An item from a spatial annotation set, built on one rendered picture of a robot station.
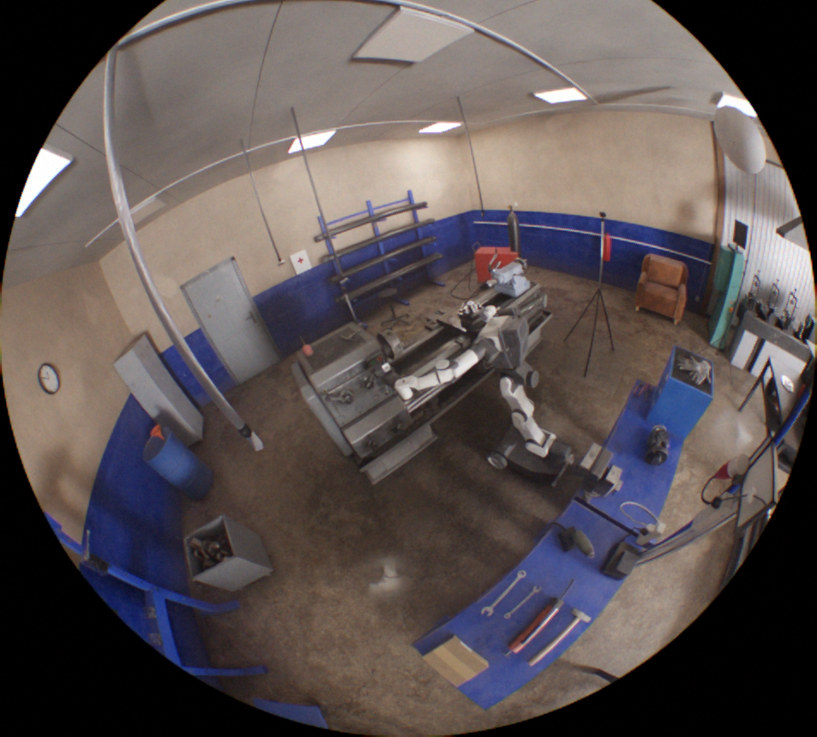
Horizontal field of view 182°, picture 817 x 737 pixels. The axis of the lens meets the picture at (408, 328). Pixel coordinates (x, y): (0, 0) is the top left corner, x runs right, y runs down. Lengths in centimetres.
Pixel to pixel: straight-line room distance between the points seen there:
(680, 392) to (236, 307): 538
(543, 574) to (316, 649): 189
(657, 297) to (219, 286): 720
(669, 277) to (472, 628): 503
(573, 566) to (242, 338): 506
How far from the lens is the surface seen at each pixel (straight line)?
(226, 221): 471
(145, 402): 459
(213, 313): 482
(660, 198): 529
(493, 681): 150
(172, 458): 360
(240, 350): 501
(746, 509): 98
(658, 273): 511
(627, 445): 180
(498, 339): 159
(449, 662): 136
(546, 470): 234
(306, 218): 480
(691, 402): 181
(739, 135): 353
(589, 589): 149
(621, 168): 534
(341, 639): 253
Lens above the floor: 225
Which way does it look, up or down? 31 degrees down
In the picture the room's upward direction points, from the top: 15 degrees counter-clockwise
